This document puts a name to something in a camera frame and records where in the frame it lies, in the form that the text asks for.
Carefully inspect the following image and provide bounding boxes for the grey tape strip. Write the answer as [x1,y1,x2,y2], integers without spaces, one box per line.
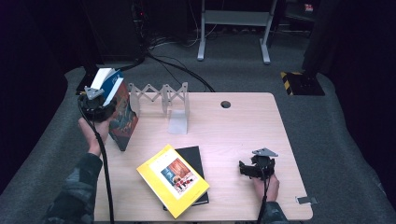
[295,195,318,205]

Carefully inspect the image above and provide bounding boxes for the black hazard-striped stand base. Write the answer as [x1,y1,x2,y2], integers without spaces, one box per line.
[76,69,94,96]
[279,71,326,96]

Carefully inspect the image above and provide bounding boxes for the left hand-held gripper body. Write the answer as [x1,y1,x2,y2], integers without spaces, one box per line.
[78,87,118,123]

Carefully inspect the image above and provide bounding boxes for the yellow book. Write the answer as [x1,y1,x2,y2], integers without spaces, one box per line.
[135,143,210,219]

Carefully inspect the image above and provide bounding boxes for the white expandable bookend rack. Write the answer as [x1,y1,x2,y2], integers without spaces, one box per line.
[128,81,191,135]

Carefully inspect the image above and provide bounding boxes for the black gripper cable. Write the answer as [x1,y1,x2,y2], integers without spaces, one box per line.
[78,96,115,224]
[256,161,273,224]

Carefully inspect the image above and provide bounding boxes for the person's right hand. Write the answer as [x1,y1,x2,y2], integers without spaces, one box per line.
[251,174,280,203]

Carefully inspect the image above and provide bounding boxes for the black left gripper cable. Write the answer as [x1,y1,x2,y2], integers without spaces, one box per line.
[78,96,115,224]

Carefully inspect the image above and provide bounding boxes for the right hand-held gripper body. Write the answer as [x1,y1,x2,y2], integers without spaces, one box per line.
[250,147,279,181]

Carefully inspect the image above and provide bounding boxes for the tangle of thin floor cables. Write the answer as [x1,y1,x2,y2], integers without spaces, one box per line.
[148,29,202,50]

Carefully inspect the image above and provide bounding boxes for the person's left hand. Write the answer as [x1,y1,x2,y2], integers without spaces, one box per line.
[78,117,111,158]

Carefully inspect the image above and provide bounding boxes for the white metal stand frame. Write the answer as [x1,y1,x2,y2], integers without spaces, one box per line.
[196,0,279,65]

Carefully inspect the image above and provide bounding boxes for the black cabinet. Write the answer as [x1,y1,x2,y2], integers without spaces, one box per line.
[78,0,147,66]

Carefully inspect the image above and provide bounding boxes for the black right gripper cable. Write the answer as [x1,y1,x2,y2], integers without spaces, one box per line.
[256,161,273,224]

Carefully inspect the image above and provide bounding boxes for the blue book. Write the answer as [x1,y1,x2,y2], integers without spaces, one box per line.
[91,67,124,101]

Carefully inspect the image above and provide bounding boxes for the black book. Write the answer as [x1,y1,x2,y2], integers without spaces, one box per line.
[163,145,210,212]

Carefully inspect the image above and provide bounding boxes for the thick black floor cable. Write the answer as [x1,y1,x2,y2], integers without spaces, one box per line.
[146,52,216,93]

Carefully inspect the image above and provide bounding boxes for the red illustrated book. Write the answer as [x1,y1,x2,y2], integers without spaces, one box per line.
[102,77,140,152]

